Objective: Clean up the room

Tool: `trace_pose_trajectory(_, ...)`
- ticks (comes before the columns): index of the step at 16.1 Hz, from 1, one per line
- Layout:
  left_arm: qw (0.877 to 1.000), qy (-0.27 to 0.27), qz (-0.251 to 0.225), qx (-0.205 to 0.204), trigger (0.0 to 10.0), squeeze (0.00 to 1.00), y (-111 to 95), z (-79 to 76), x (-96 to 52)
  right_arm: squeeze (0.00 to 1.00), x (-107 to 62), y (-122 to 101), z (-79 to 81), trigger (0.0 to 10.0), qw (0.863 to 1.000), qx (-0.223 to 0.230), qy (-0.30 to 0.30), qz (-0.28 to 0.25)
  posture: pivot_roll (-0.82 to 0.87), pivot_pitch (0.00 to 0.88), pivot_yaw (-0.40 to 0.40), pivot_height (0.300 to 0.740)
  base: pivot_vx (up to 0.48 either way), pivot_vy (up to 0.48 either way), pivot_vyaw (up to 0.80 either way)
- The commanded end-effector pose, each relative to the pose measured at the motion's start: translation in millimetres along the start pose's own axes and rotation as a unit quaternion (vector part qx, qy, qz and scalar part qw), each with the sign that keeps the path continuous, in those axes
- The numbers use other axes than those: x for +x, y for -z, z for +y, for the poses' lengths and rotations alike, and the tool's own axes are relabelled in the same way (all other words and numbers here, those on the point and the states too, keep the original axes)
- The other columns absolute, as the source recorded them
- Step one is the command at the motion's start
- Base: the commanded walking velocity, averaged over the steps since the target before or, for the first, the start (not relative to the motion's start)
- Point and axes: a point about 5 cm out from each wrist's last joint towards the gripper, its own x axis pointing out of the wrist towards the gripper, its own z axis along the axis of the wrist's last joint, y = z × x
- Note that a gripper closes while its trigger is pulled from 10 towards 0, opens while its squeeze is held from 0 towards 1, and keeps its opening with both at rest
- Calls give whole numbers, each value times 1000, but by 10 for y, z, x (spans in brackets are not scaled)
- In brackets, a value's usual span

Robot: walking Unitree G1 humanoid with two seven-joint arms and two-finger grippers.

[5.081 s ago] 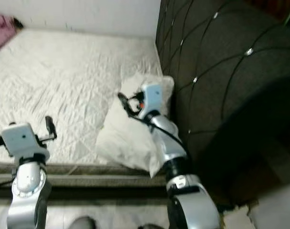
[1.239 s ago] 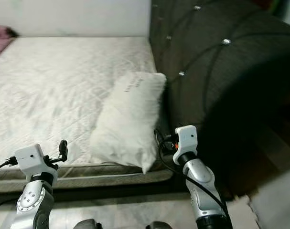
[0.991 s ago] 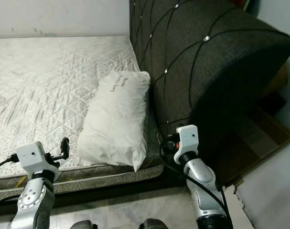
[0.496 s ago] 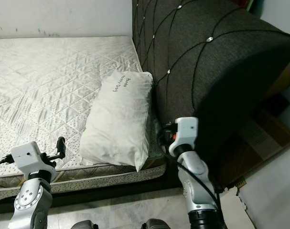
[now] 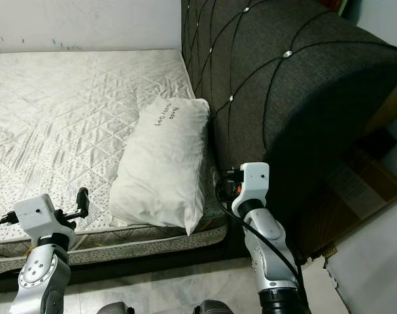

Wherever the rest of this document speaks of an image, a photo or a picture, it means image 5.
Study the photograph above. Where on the dark tufted headboard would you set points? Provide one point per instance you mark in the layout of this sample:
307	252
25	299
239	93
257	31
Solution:
296	85

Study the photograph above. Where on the grey patterned bed base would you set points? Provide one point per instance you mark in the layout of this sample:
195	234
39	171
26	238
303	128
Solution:
8	261

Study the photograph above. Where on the robot left leg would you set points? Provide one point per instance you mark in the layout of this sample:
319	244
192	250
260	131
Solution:
112	309

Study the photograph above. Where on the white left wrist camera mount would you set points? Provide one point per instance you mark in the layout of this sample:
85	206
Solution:
38	214

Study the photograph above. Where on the flat brown cardboard carton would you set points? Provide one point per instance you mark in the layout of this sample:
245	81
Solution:
355	190

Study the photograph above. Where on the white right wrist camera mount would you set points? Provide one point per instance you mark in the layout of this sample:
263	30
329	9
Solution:
254	183

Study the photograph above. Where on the white pillow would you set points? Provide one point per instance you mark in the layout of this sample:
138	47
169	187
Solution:
162	170

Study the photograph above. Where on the white quilted mattress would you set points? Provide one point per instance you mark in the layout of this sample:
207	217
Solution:
67	118

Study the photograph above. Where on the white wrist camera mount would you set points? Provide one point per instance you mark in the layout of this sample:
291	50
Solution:
38	214
254	183

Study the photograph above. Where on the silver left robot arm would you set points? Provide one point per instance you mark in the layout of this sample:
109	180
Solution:
41	275

